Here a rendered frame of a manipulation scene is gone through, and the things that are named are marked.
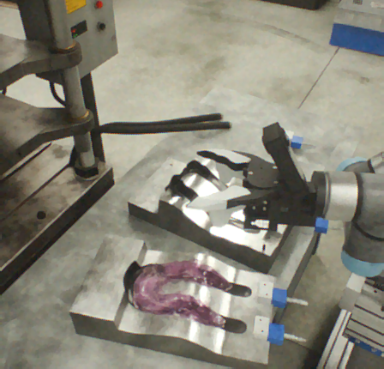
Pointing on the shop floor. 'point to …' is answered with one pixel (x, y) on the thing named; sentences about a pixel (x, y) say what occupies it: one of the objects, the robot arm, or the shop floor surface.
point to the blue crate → (357, 39)
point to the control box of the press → (92, 54)
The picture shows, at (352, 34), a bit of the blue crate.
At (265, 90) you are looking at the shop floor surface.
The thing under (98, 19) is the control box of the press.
